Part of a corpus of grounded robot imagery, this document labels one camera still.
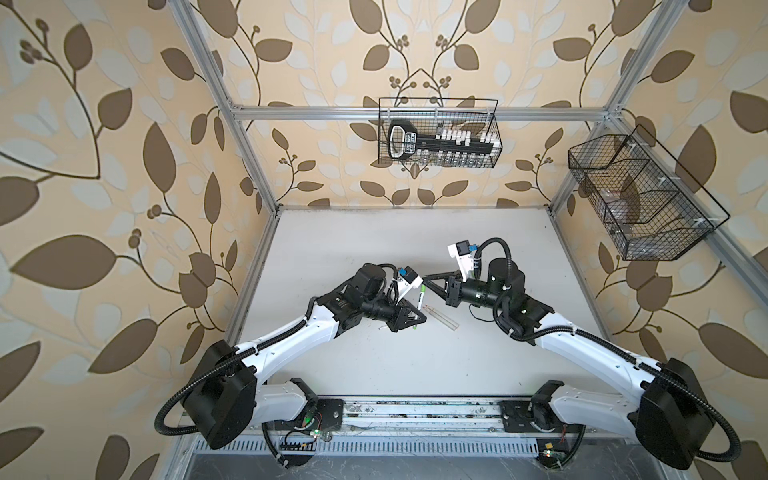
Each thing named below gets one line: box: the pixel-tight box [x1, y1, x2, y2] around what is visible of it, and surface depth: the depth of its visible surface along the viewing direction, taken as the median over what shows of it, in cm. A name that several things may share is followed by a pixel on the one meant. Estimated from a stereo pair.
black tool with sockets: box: [387, 120, 502, 162], surface depth 85 cm
